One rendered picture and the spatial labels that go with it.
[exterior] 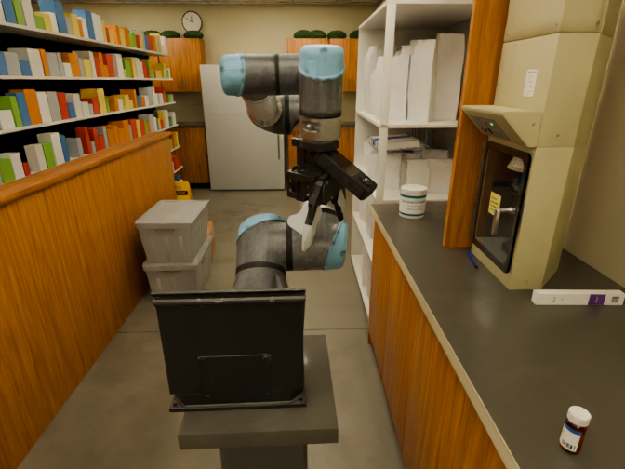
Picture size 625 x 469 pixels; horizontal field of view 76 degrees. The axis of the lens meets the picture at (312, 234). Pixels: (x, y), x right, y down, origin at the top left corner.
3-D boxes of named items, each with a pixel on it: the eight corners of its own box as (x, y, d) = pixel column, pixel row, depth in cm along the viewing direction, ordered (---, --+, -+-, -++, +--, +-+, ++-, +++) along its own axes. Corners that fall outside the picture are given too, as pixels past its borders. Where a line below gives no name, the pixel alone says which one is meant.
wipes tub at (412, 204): (419, 210, 214) (422, 183, 208) (427, 219, 202) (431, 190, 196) (395, 211, 213) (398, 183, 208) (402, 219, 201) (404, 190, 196)
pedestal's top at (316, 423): (179, 449, 80) (177, 435, 79) (209, 350, 110) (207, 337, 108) (338, 443, 82) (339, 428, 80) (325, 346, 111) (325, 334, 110)
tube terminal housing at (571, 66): (530, 250, 164) (575, 43, 136) (582, 288, 134) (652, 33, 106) (470, 251, 163) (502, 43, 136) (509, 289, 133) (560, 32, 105)
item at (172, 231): (214, 234, 350) (210, 198, 338) (197, 264, 293) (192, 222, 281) (166, 235, 349) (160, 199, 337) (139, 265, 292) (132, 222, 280)
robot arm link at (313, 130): (349, 113, 72) (326, 122, 66) (347, 138, 74) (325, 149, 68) (313, 108, 75) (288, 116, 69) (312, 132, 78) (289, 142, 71)
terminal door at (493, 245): (472, 241, 161) (487, 140, 146) (508, 275, 132) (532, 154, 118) (470, 241, 161) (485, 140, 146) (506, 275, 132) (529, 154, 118)
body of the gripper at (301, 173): (307, 187, 84) (307, 129, 78) (343, 196, 80) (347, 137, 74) (285, 200, 78) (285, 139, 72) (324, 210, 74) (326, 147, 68)
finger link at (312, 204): (310, 226, 77) (324, 184, 77) (318, 229, 76) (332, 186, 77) (299, 221, 73) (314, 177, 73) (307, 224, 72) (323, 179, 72)
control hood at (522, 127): (488, 133, 146) (493, 104, 143) (537, 147, 116) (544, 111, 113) (457, 133, 146) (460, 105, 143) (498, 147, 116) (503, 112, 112)
